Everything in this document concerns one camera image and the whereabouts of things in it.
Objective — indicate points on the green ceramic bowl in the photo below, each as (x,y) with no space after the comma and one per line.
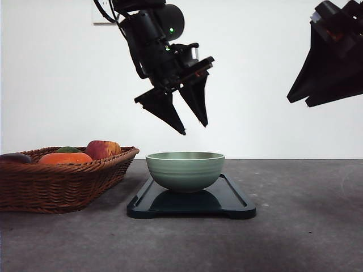
(184,171)

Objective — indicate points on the red yellow apple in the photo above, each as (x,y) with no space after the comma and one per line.
(99,150)

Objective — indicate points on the dark rectangular tray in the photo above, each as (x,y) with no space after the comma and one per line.
(223,199)

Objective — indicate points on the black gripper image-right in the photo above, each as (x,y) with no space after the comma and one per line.
(333,68)

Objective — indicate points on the white wall socket left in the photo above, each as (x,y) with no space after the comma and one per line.
(98,18)

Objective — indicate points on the orange tangerine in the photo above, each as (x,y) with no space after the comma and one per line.
(64,158)

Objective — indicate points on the dark green fruit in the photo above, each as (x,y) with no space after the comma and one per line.
(67,149)

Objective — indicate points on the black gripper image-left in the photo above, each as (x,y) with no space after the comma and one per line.
(170,67)

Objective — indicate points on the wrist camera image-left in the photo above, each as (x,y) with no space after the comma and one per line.
(184,54)

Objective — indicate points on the dark purple fruit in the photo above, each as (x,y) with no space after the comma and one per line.
(15,157)

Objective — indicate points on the brown wicker basket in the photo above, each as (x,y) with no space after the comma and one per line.
(66,180)

